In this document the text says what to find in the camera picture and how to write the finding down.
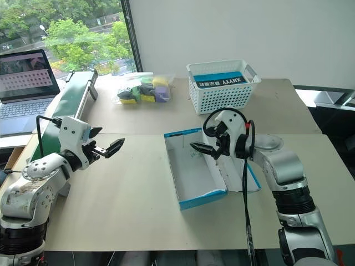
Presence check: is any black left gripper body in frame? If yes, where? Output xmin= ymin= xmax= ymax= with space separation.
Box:
xmin=82 ymin=140 xmax=108 ymax=165

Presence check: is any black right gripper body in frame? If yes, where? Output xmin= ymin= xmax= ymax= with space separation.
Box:
xmin=214 ymin=121 xmax=231 ymax=156

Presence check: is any blue cardboard box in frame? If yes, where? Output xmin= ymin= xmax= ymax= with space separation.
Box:
xmin=163 ymin=127 xmax=262 ymax=211

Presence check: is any green conveyor belt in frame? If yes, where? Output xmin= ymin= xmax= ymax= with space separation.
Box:
xmin=30 ymin=70 xmax=99 ymax=161

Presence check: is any white perforated plastic basket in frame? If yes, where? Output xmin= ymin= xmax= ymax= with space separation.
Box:
xmin=186 ymin=59 xmax=262 ymax=116

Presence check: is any clear plastic bag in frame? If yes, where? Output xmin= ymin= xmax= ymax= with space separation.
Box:
xmin=112 ymin=72 xmax=177 ymax=106

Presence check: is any blue and black carton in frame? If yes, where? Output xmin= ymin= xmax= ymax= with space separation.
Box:
xmin=192 ymin=71 xmax=249 ymax=89

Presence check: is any grey laptop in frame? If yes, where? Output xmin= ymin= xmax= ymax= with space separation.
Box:
xmin=0 ymin=49 xmax=61 ymax=136

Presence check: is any black side desk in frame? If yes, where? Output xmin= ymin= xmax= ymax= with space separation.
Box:
xmin=293 ymin=84 xmax=355 ymax=156

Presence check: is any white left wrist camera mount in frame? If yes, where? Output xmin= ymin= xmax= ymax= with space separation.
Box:
xmin=59 ymin=116 xmax=92 ymax=169

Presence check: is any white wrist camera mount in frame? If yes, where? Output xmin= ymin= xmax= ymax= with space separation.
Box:
xmin=59 ymin=116 xmax=92 ymax=169
xmin=215 ymin=110 xmax=245 ymax=160

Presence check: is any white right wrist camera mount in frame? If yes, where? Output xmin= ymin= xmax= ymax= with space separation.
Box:
xmin=215 ymin=110 xmax=245 ymax=160

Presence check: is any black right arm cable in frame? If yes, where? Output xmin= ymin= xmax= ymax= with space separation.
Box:
xmin=202 ymin=107 xmax=257 ymax=266

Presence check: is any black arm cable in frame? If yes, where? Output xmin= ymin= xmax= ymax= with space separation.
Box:
xmin=35 ymin=115 xmax=63 ymax=158
xmin=202 ymin=107 xmax=257 ymax=266

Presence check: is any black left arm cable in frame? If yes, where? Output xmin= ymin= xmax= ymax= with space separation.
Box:
xmin=35 ymin=115 xmax=63 ymax=158

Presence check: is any black window frame post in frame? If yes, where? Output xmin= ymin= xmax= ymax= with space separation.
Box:
xmin=120 ymin=0 xmax=144 ymax=73

